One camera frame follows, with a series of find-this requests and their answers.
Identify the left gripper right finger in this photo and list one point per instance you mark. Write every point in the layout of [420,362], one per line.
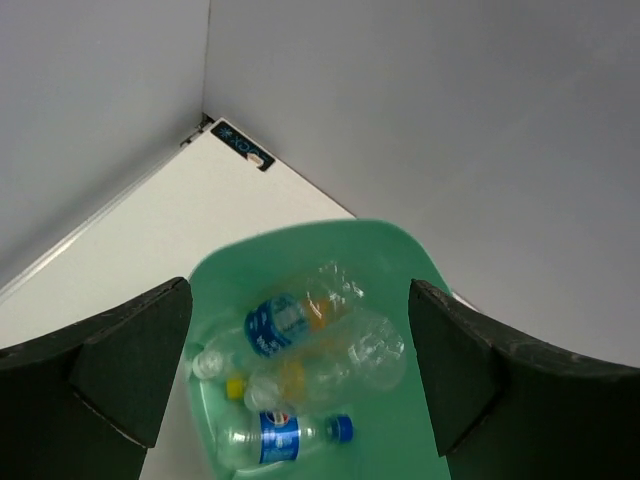
[506,405]

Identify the clear unlabelled plastic bottle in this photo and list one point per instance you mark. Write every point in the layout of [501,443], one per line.
[371,359]

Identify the green plastic bin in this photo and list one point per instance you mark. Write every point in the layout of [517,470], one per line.
[394,435]

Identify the black table corner label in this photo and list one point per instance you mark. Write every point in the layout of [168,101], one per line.
[243,145]

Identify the clear bottle yellow cap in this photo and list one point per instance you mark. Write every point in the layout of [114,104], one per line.
[261,391]

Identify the crushed blue label bottle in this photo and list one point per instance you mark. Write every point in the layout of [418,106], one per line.
[282,316]

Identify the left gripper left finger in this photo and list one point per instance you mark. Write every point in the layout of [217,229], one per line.
[87,401]

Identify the orange plastic bottle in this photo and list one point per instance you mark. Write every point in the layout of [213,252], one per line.
[305,370]

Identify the blue cap water bottle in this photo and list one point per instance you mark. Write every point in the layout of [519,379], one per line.
[244,439]

